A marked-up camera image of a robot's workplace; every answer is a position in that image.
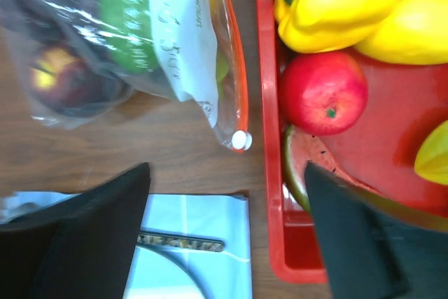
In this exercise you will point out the metal spoon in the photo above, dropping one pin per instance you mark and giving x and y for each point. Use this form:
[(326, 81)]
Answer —
[(150, 238)]

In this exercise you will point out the yellow star fruit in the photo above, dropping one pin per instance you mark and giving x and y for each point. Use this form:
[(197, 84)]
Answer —
[(431, 159)]

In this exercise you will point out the beige and teal plate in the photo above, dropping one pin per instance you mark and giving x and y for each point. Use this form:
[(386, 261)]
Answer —
[(153, 275)]

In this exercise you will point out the watermelon slice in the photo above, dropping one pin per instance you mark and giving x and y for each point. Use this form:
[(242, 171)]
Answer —
[(299, 148)]

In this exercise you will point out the red plastic fruit tray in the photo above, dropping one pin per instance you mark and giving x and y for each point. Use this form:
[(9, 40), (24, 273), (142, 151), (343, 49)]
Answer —
[(405, 104)]

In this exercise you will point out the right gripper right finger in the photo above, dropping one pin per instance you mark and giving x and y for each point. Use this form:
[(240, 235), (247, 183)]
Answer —
[(374, 247)]

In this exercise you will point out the clear zip top bag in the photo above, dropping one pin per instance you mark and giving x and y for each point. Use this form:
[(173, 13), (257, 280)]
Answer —
[(196, 42)]

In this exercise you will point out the blue checked placemat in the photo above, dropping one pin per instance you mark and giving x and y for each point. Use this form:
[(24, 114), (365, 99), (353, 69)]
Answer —
[(220, 275)]

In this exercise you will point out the yellow mango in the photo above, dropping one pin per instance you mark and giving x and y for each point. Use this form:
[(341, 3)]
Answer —
[(414, 33)]

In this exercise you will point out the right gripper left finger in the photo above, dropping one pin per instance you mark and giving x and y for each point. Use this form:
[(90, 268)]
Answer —
[(78, 248)]

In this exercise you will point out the dark red mango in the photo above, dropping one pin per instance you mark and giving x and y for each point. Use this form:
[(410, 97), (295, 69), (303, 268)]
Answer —
[(65, 84)]

